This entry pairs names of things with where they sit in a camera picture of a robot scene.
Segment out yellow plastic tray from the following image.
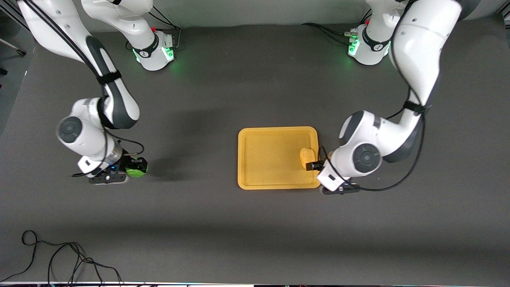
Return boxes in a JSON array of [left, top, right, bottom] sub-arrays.
[[237, 126, 322, 190]]

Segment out thin black loose cable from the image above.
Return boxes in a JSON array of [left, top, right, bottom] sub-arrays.
[[0, 230, 122, 286]]

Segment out black arm base cables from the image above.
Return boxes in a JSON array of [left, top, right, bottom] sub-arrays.
[[126, 7, 182, 51], [301, 8, 373, 47]]

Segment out dark grey table cover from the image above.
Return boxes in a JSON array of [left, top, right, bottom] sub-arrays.
[[0, 15, 510, 286]]

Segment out black left arm base cables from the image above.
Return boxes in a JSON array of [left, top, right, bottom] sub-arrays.
[[301, 8, 373, 47]]

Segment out yellow potato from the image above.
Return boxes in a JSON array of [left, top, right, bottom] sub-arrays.
[[300, 147, 319, 169]]

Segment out black right arm base cables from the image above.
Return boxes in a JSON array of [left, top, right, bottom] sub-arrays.
[[126, 7, 182, 51]]

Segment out black stand leg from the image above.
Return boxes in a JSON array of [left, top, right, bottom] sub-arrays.
[[0, 37, 27, 57]]

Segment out green apple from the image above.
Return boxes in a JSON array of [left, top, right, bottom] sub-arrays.
[[125, 165, 149, 178]]

